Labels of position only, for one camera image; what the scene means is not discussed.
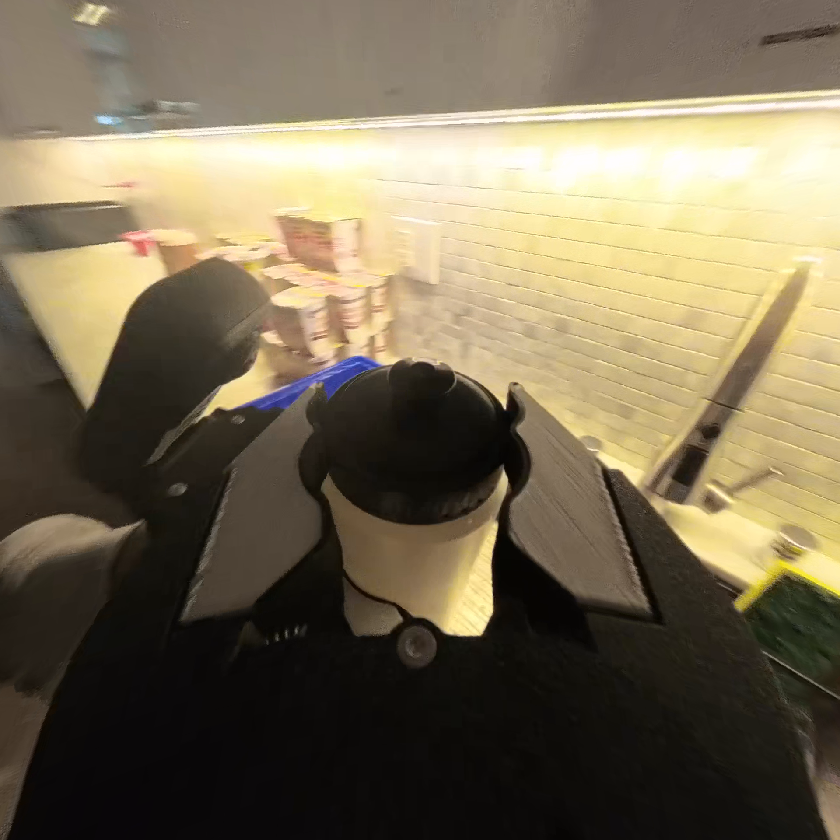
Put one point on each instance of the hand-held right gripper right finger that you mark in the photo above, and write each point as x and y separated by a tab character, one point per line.
564	512

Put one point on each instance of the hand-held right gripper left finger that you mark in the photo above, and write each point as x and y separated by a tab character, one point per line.
262	525

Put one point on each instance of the white plastic bottle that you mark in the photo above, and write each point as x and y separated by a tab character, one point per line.
407	564

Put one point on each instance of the brown paper cup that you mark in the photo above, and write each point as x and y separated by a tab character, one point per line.
177	249

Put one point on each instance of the small red object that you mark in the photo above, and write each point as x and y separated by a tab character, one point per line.
138	241

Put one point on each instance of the stack of instant noodle cups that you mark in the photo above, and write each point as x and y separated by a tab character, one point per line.
308	315

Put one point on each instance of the blue plastic bin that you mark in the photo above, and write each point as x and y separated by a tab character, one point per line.
328	382

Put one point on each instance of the black countertop appliance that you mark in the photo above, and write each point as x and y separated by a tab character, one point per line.
65	224

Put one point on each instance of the steel gooseneck faucet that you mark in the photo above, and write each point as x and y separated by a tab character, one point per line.
741	394

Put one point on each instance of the yellow green sponge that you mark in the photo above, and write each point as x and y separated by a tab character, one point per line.
794	617

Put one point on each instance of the under-cabinet light strip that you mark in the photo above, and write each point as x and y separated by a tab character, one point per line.
459	118

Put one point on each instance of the white wall outlet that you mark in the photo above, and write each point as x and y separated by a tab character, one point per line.
420	249

